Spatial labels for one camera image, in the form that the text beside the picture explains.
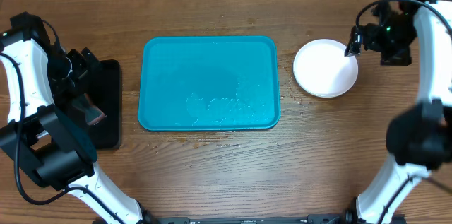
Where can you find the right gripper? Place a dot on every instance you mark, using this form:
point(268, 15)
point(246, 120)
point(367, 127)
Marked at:
point(402, 58)

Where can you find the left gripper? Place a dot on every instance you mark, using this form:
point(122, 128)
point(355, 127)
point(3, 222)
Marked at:
point(84, 67)

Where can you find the white plate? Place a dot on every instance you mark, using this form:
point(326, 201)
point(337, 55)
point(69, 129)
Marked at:
point(321, 68)

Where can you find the pink and black sponge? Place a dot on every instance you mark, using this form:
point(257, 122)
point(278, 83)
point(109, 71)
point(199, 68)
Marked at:
point(93, 114)

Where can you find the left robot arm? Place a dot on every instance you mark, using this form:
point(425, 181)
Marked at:
point(44, 143)

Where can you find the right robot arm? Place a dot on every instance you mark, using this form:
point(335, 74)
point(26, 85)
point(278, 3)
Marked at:
point(418, 140)

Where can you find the black water tray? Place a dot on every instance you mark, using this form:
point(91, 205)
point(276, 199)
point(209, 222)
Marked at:
point(105, 93)

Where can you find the teal plastic tray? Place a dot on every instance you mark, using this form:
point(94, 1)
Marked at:
point(222, 83)

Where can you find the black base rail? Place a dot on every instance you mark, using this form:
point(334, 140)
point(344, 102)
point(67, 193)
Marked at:
point(310, 219)

